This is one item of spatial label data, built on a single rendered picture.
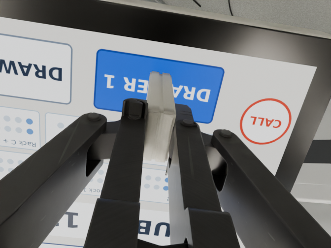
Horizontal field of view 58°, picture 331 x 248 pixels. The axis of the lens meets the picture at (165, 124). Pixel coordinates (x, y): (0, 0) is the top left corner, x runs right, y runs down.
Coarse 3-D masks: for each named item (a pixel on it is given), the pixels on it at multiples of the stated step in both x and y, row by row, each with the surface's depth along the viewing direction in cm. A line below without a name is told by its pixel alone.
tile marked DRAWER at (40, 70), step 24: (0, 48) 21; (24, 48) 21; (48, 48) 21; (72, 48) 21; (0, 72) 22; (24, 72) 22; (48, 72) 22; (72, 72) 22; (24, 96) 22; (48, 96) 22
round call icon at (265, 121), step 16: (256, 96) 23; (272, 96) 23; (256, 112) 23; (272, 112) 23; (288, 112) 23; (240, 128) 24; (256, 128) 24; (272, 128) 24; (288, 128) 24; (256, 144) 25; (272, 144) 25
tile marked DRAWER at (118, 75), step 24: (96, 48) 21; (96, 72) 22; (120, 72) 22; (144, 72) 22; (168, 72) 22; (192, 72) 22; (216, 72) 22; (96, 96) 23; (120, 96) 23; (144, 96) 23; (192, 96) 23; (216, 96) 23
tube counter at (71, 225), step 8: (72, 208) 27; (80, 208) 27; (64, 216) 28; (72, 216) 28; (80, 216) 28; (64, 224) 28; (72, 224) 28; (80, 224) 28; (56, 232) 29; (64, 232) 29; (72, 232) 29; (80, 232) 29
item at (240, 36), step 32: (0, 0) 20; (32, 0) 20; (64, 0) 20; (96, 0) 20; (128, 0) 21; (128, 32) 21; (160, 32) 21; (192, 32) 21; (224, 32) 21; (256, 32) 21; (288, 32) 21; (320, 32) 23; (320, 64) 22; (320, 96) 23; (288, 160) 25
